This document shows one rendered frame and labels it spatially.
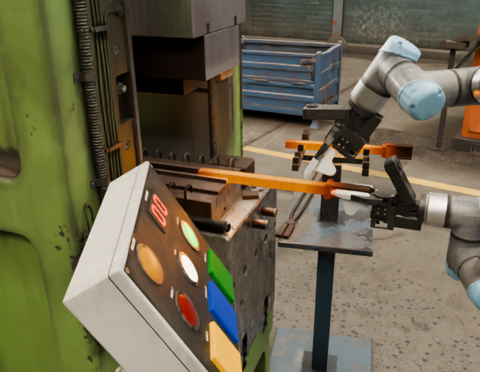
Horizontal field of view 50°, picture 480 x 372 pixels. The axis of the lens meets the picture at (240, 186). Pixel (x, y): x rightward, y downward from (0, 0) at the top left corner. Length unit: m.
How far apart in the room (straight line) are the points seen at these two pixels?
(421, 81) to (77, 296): 0.73
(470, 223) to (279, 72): 4.04
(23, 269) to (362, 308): 1.69
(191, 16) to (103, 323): 0.65
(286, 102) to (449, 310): 3.05
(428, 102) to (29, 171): 0.76
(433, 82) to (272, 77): 4.14
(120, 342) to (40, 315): 0.69
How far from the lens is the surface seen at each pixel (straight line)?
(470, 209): 1.22
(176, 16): 1.09
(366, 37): 9.13
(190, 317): 0.69
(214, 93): 1.54
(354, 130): 1.18
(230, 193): 1.34
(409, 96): 1.03
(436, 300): 2.71
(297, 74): 5.05
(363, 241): 1.70
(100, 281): 0.60
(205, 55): 1.13
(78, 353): 1.23
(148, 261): 0.65
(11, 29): 0.98
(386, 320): 2.51
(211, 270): 0.86
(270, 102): 5.21
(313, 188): 1.25
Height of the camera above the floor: 1.51
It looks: 24 degrees down
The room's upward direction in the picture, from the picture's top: 1 degrees counter-clockwise
